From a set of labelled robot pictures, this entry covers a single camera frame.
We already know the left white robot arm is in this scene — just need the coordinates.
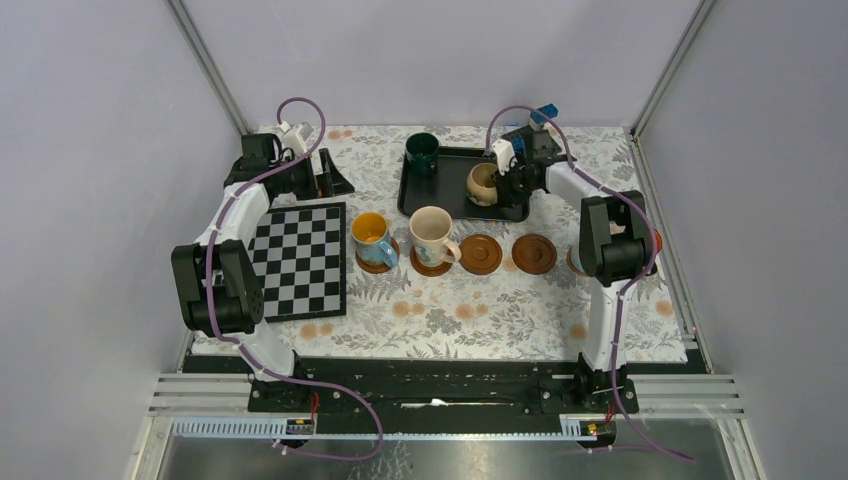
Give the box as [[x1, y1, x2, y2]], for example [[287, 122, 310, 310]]
[[171, 133, 354, 411]]

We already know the brown wooden coaster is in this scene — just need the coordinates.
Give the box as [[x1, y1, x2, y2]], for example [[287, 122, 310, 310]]
[[355, 237, 400, 274], [410, 247, 453, 277], [511, 234, 558, 275], [459, 234, 503, 275]]

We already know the black serving tray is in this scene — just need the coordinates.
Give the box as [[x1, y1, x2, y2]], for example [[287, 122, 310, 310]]
[[397, 146, 530, 223]]

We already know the orange mug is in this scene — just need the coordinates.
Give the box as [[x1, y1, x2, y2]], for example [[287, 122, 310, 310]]
[[654, 230, 663, 254]]

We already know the black white chessboard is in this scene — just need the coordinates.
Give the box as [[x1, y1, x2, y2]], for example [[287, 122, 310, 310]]
[[248, 202, 347, 323]]

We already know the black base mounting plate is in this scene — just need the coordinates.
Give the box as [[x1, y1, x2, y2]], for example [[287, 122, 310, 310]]
[[182, 349, 709, 436]]

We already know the beige mug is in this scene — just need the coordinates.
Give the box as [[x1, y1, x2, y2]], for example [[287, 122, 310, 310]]
[[466, 163, 498, 207]]

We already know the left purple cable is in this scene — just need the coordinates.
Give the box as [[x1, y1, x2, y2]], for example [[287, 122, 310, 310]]
[[203, 97, 387, 464]]

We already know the light wooden coaster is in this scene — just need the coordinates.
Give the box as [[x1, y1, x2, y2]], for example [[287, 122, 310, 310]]
[[566, 245, 586, 276]]

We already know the tall cream floral mug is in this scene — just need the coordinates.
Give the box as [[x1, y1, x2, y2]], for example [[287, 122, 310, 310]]
[[409, 206, 462, 268]]

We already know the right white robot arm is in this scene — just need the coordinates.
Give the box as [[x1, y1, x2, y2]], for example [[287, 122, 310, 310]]
[[486, 136, 658, 412]]

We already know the white slotted cable duct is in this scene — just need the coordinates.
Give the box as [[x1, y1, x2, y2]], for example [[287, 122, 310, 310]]
[[171, 417, 598, 443]]

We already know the blue lego brick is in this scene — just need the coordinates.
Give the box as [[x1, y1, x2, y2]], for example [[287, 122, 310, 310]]
[[530, 103, 559, 127]]

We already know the dark green mug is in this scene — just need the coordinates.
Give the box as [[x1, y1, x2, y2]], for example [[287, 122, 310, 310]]
[[405, 132, 440, 177]]

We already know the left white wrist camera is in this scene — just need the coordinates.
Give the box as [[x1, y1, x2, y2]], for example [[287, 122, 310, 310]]
[[277, 121, 314, 158]]

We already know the floral table cloth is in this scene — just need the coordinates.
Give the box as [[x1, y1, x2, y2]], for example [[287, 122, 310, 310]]
[[270, 125, 686, 363]]

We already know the blue mug yellow inside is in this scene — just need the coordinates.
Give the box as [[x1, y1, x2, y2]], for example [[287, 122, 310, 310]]
[[351, 212, 393, 254]]

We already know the aluminium frame rail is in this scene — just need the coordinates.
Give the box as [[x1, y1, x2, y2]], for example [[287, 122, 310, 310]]
[[149, 373, 746, 420]]

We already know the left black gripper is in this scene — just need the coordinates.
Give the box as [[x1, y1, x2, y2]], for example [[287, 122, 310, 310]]
[[270, 148, 353, 200]]

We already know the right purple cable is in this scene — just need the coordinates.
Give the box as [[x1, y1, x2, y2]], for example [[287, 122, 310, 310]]
[[484, 104, 696, 463]]

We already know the purple cable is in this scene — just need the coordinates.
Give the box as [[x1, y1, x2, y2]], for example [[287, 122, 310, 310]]
[[203, 97, 387, 464], [484, 104, 696, 463]]

